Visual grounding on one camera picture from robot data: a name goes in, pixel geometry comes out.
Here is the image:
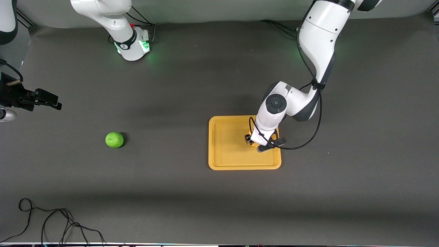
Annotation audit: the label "green lime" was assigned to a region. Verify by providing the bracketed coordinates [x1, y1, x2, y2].
[105, 132, 124, 149]

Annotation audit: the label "yellow plastic tray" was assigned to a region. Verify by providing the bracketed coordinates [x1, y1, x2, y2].
[208, 115, 282, 170]

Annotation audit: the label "dark grey table mat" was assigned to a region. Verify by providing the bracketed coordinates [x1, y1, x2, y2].
[0, 12, 439, 246]

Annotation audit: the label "black left arm base cables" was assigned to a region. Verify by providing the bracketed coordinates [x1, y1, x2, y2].
[259, 20, 299, 39]

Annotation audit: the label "black arm base cables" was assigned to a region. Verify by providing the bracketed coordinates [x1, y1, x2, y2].
[125, 6, 157, 43]
[259, 20, 299, 39]

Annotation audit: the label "thin black loose cable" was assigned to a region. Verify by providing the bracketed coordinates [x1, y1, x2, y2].
[0, 198, 105, 246]

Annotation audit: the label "black right arm base cables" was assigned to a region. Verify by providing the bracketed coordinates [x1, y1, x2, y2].
[125, 6, 157, 43]

